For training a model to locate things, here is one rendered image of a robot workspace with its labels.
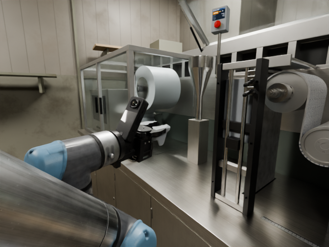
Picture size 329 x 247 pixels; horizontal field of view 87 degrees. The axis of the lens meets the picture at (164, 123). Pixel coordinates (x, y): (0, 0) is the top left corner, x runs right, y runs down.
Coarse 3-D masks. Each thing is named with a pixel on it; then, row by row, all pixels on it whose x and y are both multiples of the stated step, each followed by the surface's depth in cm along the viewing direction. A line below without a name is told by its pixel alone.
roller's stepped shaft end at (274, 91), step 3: (270, 90) 54; (273, 90) 54; (276, 90) 55; (279, 90) 55; (267, 93) 54; (270, 93) 53; (273, 93) 54; (276, 93) 54; (279, 93) 55; (270, 96) 55; (273, 96) 55; (276, 96) 55; (279, 96) 56
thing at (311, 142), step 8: (320, 128) 54; (328, 128) 52; (304, 136) 57; (312, 136) 56; (320, 136) 54; (328, 136) 53; (304, 144) 57; (312, 144) 56; (320, 144) 54; (328, 144) 53; (304, 152) 57; (312, 152) 56; (320, 152) 54; (328, 152) 53; (312, 160) 56; (320, 160) 55; (328, 160) 53
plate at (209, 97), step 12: (300, 72) 82; (312, 72) 79; (324, 72) 76; (204, 96) 129; (204, 108) 130; (324, 108) 77; (288, 120) 88; (300, 120) 84; (324, 120) 77; (300, 132) 85
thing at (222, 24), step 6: (222, 6) 77; (216, 12) 78; (222, 12) 77; (228, 12) 78; (216, 18) 79; (222, 18) 77; (228, 18) 78; (216, 24) 78; (222, 24) 78; (228, 24) 79; (216, 30) 80; (222, 30) 79; (228, 30) 80
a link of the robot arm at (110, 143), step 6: (96, 132) 37; (102, 132) 37; (108, 132) 38; (102, 138) 35; (108, 138) 36; (114, 138) 37; (102, 144) 34; (108, 144) 35; (114, 144) 36; (108, 150) 35; (114, 150) 36; (108, 156) 35; (114, 156) 36; (108, 162) 36; (114, 162) 38
